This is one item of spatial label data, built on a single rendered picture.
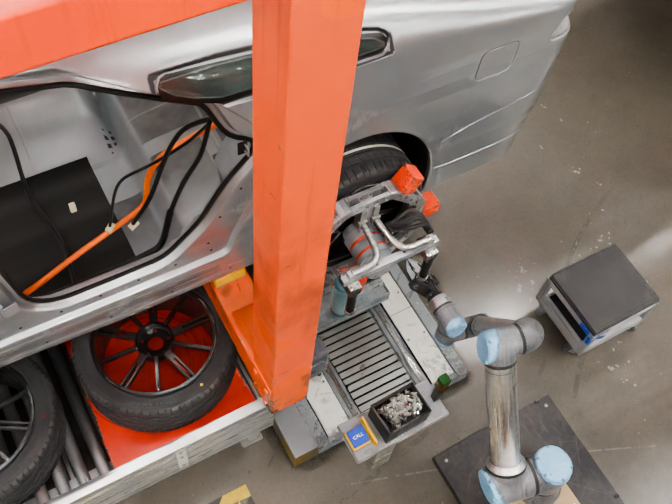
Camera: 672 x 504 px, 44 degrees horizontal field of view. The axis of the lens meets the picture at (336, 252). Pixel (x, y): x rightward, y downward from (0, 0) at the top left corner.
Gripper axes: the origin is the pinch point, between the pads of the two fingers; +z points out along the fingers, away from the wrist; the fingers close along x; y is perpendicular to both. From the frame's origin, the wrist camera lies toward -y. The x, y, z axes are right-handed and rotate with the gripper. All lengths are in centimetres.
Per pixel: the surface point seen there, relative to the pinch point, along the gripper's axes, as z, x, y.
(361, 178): 15, 22, -52
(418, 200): 6.7, 25.9, -22.8
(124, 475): -21, -117, -78
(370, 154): 23, 28, -47
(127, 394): 5, -99, -77
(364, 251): -0.1, 0.6, -36.4
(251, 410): -20, -78, -40
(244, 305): 11, -48, -53
